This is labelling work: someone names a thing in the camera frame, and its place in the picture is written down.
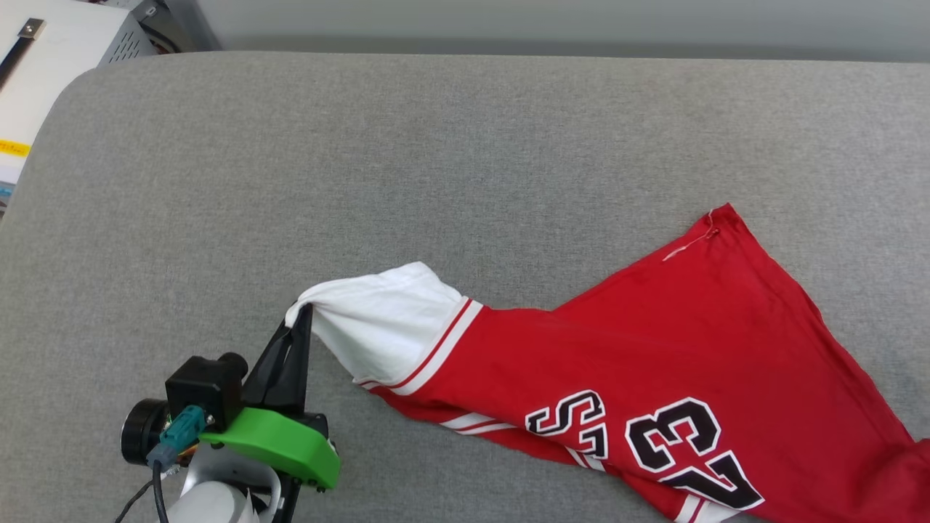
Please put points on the white metal equipment case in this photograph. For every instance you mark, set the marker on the white metal equipment case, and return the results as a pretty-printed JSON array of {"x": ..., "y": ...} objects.
[{"x": 65, "y": 43}]

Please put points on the grey partition leg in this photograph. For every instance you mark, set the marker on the grey partition leg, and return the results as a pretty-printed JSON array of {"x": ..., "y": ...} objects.
[{"x": 189, "y": 25}]

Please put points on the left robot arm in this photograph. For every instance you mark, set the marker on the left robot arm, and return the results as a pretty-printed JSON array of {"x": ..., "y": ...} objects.
[{"x": 138, "y": 432}]

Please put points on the yellow warning label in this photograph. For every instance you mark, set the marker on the yellow warning label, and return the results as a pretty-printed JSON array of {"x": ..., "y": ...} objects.
[{"x": 13, "y": 148}]

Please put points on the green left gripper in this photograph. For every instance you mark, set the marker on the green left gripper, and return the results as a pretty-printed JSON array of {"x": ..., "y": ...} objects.
[{"x": 290, "y": 443}]

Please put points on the red basketball jersey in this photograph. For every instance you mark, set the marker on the red basketball jersey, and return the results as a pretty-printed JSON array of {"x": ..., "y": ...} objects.
[{"x": 690, "y": 327}]

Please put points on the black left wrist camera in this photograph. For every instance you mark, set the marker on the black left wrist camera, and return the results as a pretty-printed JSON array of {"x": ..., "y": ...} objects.
[{"x": 203, "y": 385}]

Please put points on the white partition panel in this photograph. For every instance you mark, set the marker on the white partition panel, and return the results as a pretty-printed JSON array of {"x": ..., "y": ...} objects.
[{"x": 508, "y": 18}]

